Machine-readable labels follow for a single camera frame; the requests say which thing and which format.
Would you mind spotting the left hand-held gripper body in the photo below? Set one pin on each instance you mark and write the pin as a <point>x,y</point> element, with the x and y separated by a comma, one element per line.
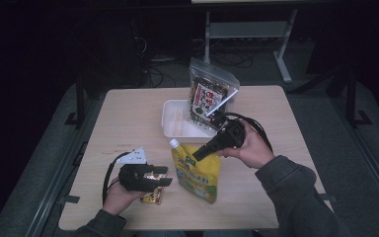
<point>135,177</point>

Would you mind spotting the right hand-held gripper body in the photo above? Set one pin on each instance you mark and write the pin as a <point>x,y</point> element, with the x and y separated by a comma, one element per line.
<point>232,135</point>

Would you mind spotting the small gold packet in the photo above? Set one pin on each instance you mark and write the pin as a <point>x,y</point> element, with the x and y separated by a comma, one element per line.
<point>153,197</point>

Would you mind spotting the white plastic container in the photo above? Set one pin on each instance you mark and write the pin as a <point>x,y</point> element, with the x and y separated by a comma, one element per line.
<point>177,121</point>

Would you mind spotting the clear bag of dark seaweed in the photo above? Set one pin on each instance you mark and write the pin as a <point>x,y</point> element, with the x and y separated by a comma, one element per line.
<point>207,82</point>

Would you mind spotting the person's left hand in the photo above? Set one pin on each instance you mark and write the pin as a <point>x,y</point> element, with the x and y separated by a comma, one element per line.
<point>118,199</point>

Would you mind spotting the person's right hand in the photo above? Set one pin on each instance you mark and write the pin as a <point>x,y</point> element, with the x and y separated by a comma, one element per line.
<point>255,151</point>

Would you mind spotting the yellow spout pouch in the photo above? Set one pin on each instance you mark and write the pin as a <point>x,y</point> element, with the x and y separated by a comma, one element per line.
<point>194,177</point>

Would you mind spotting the dark metal stand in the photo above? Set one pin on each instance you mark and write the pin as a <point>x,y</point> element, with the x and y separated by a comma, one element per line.
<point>79,98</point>
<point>353,98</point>

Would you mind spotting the white metal desk frame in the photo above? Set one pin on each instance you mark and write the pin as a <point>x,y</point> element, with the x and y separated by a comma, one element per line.
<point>250,29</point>

